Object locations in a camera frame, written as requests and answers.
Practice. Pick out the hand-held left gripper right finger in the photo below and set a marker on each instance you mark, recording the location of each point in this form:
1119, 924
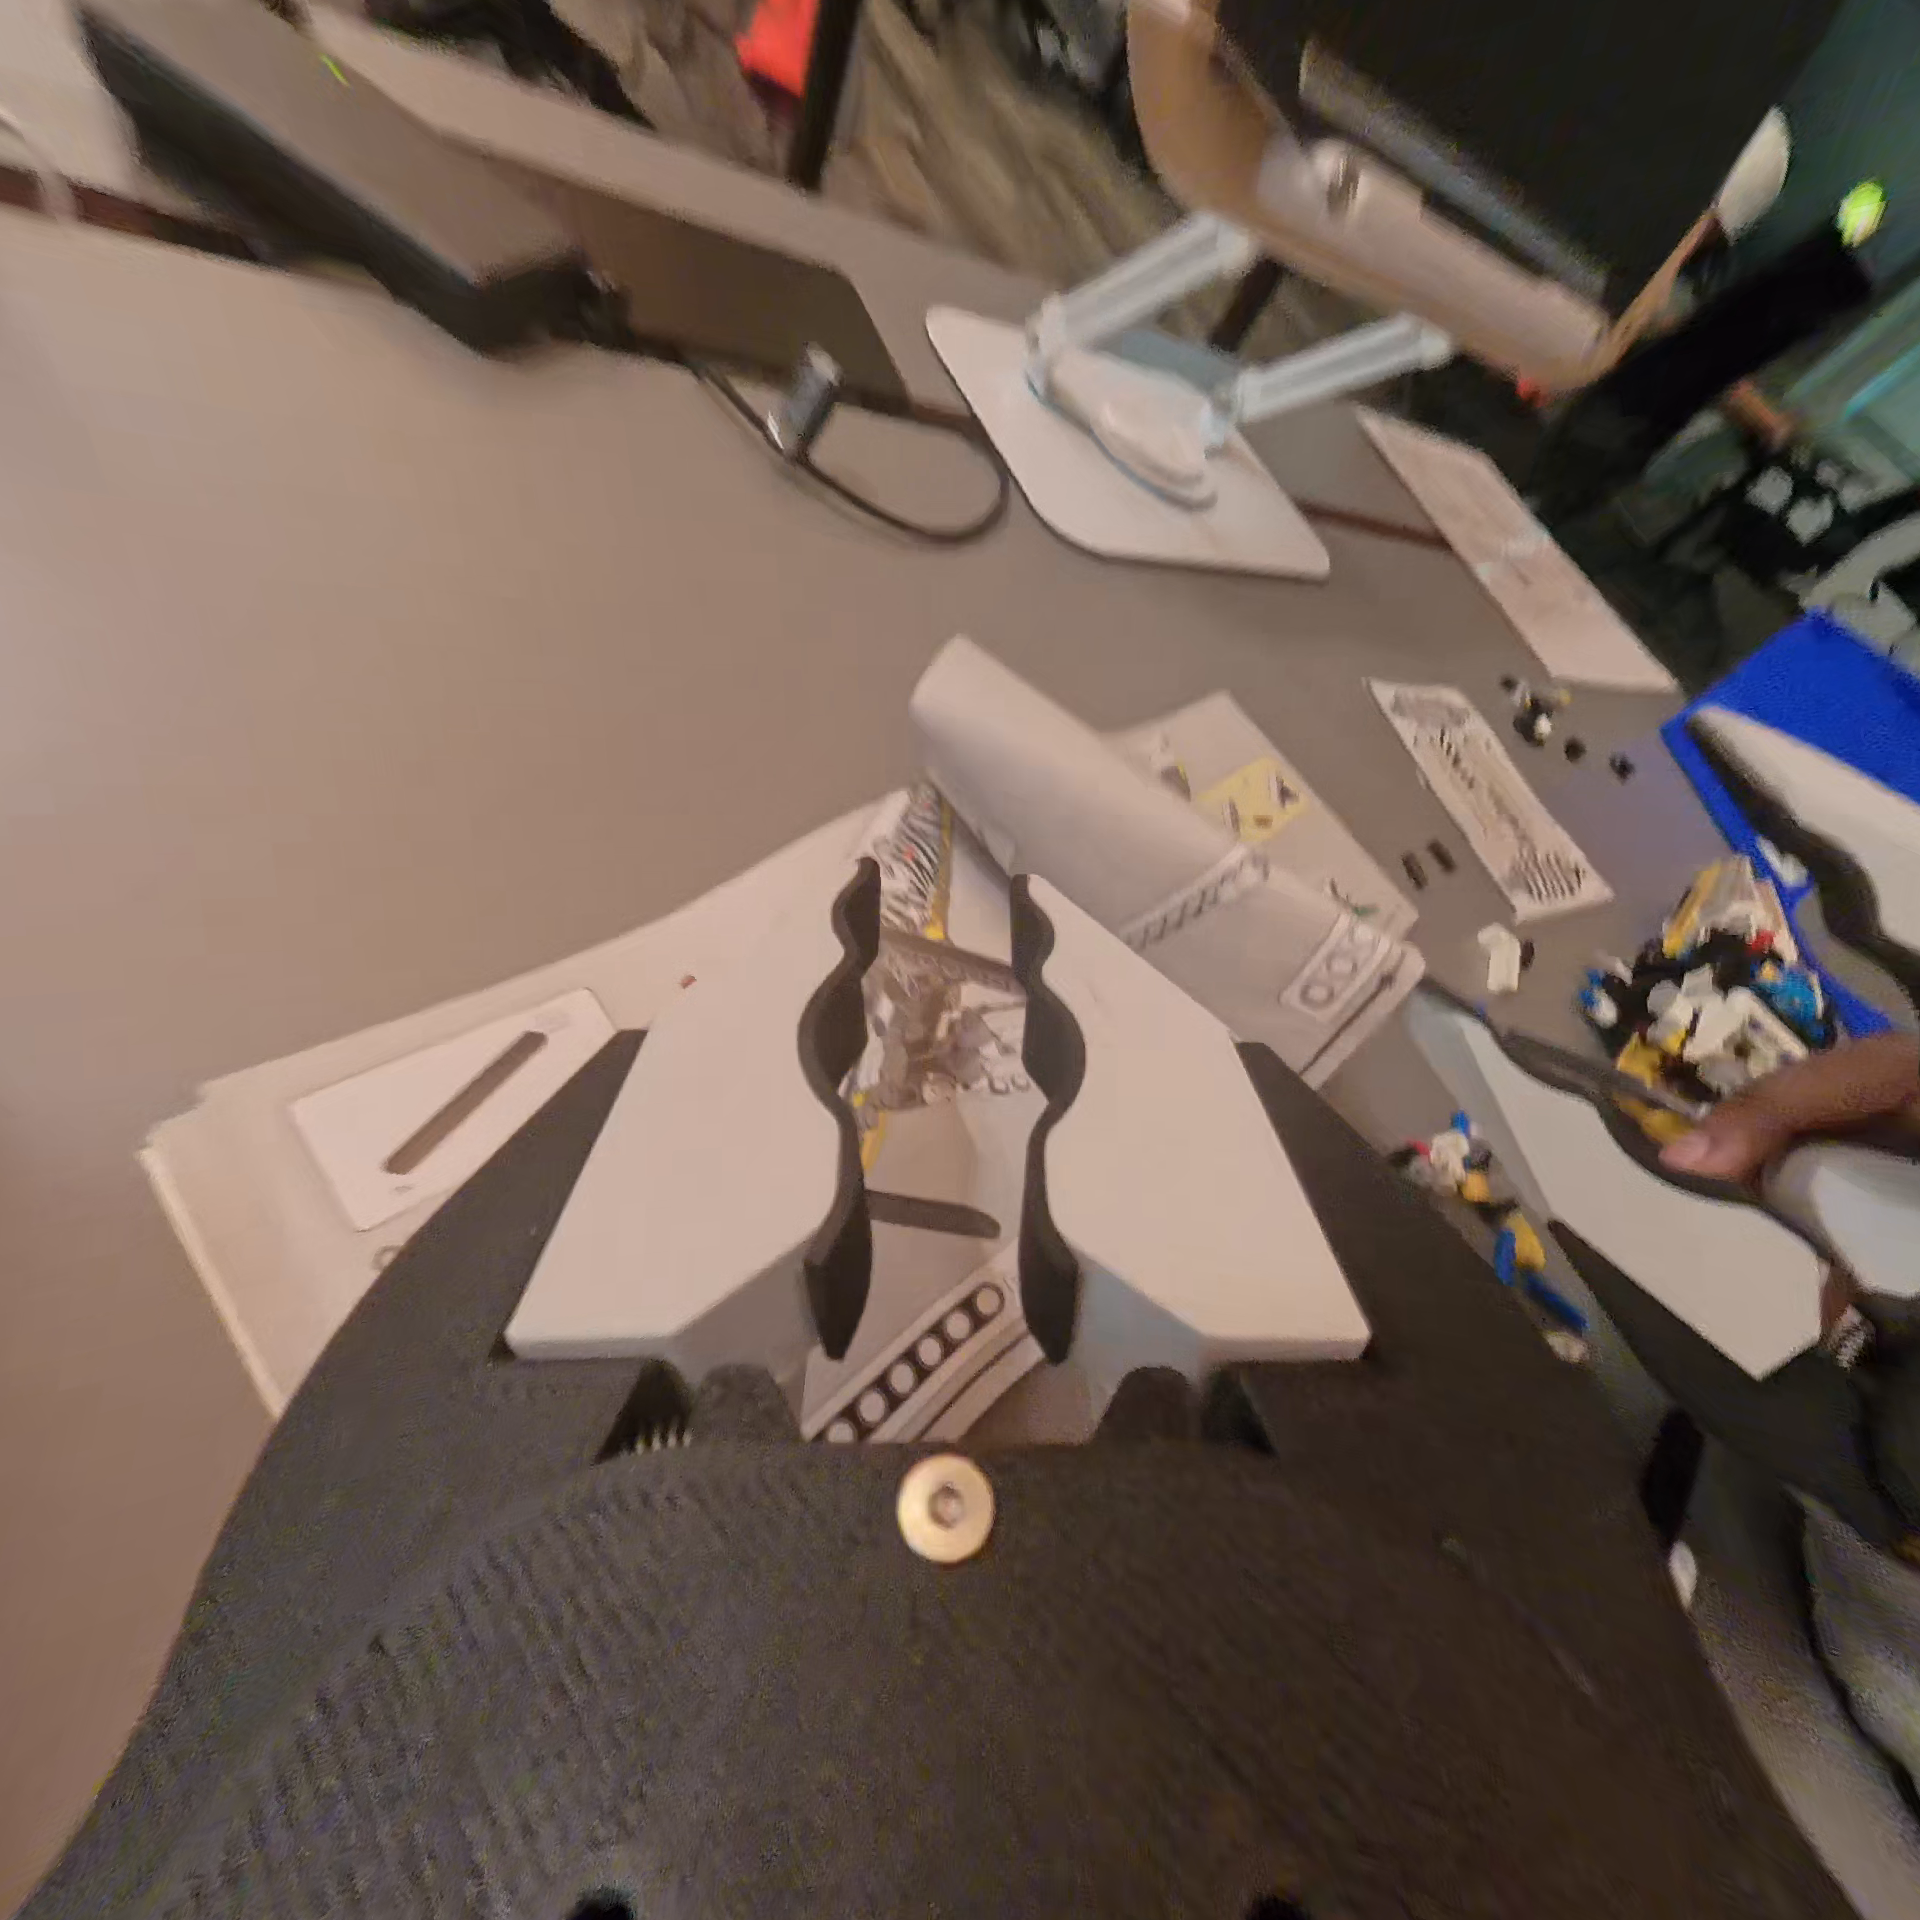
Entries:
1201, 1185

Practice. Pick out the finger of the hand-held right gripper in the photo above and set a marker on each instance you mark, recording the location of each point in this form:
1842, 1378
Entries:
1828, 804
1650, 1244

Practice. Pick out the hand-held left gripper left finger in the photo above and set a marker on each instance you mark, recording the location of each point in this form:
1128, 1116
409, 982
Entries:
674, 1185

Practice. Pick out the pile of lego bricks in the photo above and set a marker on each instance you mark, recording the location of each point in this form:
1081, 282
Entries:
1711, 1005

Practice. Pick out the blue yellow lego piece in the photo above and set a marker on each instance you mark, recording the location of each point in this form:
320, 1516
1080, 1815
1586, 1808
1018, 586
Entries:
1530, 1261

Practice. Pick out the white yellow lego assembly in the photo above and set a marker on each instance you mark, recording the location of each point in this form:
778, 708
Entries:
1448, 1162

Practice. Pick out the black white lego piece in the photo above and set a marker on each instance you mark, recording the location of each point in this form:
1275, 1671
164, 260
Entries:
1532, 714

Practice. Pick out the person's right hand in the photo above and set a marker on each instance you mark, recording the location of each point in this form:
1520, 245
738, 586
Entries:
1815, 1102

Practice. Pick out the blue plastic bin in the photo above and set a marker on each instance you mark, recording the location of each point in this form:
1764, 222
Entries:
1799, 674

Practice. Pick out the stack of instruction booklets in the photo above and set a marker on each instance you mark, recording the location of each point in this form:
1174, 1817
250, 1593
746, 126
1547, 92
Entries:
721, 945

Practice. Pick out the white card with slot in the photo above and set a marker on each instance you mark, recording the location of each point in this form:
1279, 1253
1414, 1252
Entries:
388, 1110

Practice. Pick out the small printed instruction sheet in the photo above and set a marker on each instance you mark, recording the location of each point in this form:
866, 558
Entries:
1484, 796

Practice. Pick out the folded grey instruction booklet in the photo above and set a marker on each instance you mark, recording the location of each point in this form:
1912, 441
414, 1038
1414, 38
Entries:
1080, 809

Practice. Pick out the instruction booklet with yellow print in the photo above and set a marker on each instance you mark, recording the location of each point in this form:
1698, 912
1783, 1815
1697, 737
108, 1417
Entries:
1252, 781

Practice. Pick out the green round light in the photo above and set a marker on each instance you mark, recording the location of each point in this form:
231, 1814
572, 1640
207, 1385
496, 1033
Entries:
1860, 214

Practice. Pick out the black monitor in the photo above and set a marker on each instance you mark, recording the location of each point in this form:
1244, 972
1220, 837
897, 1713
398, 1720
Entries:
1499, 89

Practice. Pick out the grey flat device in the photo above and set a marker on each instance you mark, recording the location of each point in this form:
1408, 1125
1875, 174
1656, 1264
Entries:
704, 270

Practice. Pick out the black block device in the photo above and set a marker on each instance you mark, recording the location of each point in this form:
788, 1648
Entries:
300, 196

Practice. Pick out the black pole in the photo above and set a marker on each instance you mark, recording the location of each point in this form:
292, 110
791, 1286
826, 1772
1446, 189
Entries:
826, 89

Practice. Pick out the orange object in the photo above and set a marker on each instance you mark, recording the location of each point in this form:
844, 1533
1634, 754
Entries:
779, 44

